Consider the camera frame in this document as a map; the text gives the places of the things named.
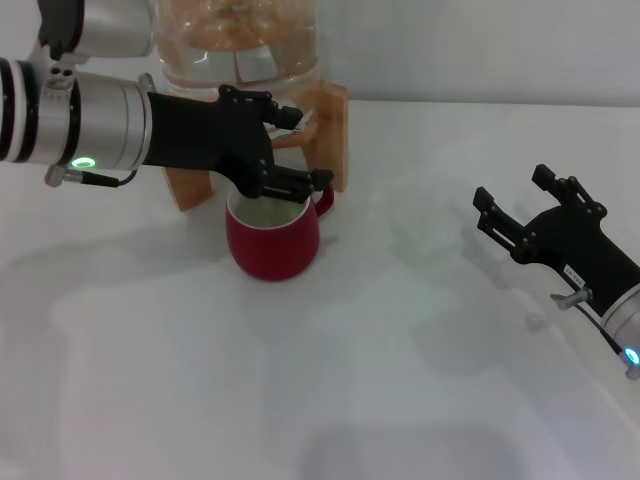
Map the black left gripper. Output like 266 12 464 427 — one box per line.
141 83 336 204

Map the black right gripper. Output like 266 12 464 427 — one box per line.
473 163 640 317

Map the red cup white inside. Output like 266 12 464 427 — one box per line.
224 181 336 283

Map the wooden dispenser stand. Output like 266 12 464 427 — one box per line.
161 79 350 213

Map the glass water dispenser jar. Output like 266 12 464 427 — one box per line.
151 0 322 99

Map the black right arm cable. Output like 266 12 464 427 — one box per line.
549 287 632 356

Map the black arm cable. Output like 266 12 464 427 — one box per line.
61 166 141 190
549 287 632 356

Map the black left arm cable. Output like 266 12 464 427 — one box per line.
61 166 141 190

